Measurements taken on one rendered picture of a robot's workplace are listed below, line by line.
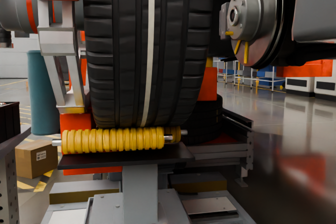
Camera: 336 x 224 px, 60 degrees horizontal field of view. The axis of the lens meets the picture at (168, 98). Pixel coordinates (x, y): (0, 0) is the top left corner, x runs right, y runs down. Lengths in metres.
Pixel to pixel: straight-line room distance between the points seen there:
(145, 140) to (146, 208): 0.25
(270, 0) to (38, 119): 0.76
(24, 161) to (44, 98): 1.10
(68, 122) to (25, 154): 1.20
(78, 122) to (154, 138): 0.21
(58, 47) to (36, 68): 0.37
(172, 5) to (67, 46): 0.21
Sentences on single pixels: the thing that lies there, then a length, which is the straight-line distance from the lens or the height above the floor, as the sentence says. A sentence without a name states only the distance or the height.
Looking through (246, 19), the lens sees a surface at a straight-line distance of 0.92.
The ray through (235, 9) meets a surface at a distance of 0.96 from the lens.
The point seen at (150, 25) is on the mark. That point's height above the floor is 0.77.
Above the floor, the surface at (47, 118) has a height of 0.53.
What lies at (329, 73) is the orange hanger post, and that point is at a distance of 4.20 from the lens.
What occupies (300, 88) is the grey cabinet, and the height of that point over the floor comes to 0.15.
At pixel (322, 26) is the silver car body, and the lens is 0.53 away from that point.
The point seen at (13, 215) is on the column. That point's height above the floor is 0.16.
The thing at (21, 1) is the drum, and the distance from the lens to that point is 0.82.
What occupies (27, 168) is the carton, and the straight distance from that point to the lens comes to 2.01.
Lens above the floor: 0.70
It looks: 7 degrees down
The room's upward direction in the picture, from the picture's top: straight up
